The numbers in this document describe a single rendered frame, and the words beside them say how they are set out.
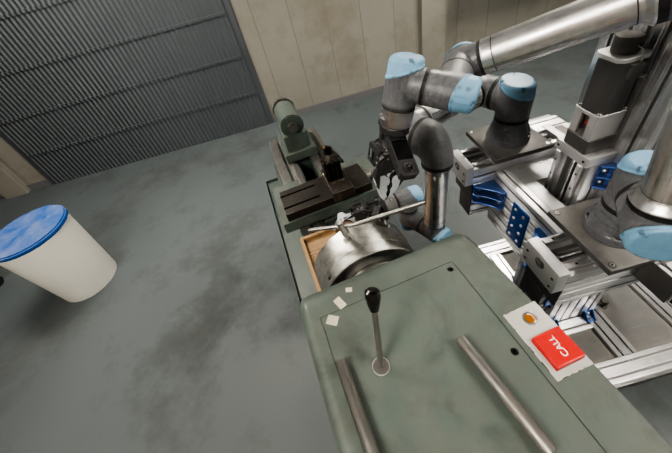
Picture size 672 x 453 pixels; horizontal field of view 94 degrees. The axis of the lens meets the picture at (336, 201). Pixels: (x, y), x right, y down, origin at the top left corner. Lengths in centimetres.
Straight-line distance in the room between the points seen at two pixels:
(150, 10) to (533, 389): 418
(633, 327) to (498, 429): 153
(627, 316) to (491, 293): 143
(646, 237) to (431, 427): 55
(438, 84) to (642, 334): 173
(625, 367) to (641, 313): 33
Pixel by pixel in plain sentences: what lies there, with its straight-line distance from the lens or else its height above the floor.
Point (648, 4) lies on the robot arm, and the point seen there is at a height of 172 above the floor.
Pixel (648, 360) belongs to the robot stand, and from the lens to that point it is 207.
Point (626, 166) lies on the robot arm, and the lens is 97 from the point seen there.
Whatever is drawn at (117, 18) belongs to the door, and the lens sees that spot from 433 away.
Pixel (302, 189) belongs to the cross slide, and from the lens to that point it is 155.
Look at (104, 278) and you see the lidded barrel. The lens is 338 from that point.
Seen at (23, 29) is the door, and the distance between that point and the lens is 474.
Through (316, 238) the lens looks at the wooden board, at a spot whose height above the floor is 89.
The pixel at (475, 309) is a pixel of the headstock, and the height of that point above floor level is 125.
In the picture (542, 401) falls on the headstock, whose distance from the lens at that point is 72.
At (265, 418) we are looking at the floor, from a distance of 212.
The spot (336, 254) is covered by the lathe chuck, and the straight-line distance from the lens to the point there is 91.
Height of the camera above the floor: 193
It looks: 42 degrees down
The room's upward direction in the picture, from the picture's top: 15 degrees counter-clockwise
